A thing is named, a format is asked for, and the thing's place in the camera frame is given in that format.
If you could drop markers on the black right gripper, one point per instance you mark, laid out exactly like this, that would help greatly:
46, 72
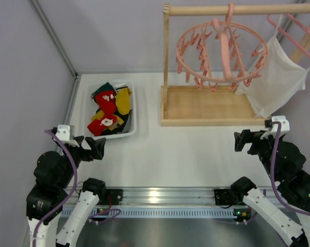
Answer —
251, 143

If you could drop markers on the white black striped sock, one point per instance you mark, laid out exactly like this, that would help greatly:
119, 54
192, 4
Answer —
120, 86

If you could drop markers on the white plastic basket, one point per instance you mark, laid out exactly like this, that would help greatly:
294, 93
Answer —
90, 108

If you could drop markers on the aluminium mounting rail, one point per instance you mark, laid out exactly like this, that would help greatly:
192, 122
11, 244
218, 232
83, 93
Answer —
168, 196

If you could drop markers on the black sock in basket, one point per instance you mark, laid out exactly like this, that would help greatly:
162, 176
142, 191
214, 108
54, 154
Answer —
122, 124

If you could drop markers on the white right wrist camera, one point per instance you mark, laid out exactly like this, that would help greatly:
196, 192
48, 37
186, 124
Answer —
277, 125

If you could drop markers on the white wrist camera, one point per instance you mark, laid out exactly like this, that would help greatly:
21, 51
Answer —
277, 125
65, 133

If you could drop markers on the white slotted cable duct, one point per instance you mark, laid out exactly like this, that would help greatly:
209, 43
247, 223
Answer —
182, 212

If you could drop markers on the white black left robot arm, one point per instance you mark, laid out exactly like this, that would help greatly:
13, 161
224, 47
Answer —
56, 181

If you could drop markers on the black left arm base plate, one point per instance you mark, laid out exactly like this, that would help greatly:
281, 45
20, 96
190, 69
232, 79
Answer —
113, 197

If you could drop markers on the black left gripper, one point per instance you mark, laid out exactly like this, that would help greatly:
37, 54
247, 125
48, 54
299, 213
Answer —
87, 151

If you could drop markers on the pink clothes hanger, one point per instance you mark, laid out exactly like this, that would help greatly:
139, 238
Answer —
297, 33

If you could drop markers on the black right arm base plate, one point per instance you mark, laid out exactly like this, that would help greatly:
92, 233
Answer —
224, 197

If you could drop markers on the yellow bear pattern sock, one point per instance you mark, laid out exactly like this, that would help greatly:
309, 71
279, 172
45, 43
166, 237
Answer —
123, 100

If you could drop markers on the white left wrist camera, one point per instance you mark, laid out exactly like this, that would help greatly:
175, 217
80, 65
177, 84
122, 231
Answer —
65, 133

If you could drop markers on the red sock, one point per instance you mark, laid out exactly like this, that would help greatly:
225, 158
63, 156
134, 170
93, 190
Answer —
98, 125
106, 102

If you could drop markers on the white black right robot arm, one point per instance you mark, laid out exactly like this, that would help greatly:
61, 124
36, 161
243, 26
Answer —
283, 163

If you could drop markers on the wooden clothes rack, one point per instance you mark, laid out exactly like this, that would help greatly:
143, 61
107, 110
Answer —
189, 106

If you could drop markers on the pink round clip hanger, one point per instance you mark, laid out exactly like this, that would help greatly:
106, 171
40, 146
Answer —
233, 68

